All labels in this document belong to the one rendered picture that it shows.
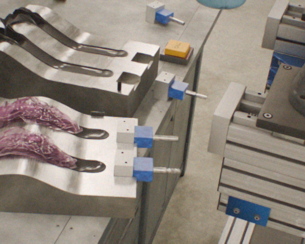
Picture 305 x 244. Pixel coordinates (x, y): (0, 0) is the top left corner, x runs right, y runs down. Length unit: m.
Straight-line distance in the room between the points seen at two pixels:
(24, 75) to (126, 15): 0.59
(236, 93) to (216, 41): 2.45
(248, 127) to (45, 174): 0.38
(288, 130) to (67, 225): 0.44
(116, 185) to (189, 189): 1.33
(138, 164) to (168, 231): 1.12
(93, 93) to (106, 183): 0.29
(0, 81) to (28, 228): 0.46
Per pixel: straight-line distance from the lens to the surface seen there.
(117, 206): 1.09
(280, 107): 1.05
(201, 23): 1.88
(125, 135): 1.19
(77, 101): 1.36
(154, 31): 1.80
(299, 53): 1.53
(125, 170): 1.11
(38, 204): 1.11
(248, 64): 3.39
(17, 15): 1.55
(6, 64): 1.40
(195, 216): 2.30
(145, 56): 1.47
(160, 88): 1.44
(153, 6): 1.83
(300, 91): 1.05
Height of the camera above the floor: 1.58
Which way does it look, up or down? 35 degrees down
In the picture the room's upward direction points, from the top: 5 degrees clockwise
